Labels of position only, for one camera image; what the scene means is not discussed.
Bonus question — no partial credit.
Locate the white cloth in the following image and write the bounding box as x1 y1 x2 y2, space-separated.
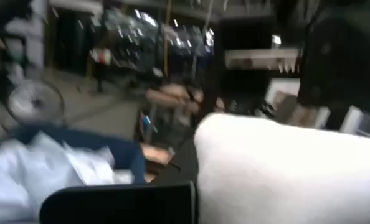
193 112 370 224

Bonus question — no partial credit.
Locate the navy fabric bin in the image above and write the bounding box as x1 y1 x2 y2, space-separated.
12 123 147 185

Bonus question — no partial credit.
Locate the white shelf board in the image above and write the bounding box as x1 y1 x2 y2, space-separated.
224 47 301 71

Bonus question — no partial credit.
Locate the person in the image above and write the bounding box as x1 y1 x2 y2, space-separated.
141 77 228 147

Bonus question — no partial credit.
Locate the pale blue patterned shirt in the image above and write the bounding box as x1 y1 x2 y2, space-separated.
0 130 135 223

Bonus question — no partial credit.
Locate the dark cluttered shelf rack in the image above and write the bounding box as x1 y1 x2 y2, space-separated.
91 6 219 78

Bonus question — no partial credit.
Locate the round floor fan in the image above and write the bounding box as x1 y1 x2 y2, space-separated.
5 78 67 126

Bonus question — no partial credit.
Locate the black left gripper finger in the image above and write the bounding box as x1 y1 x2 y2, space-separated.
39 139 201 224

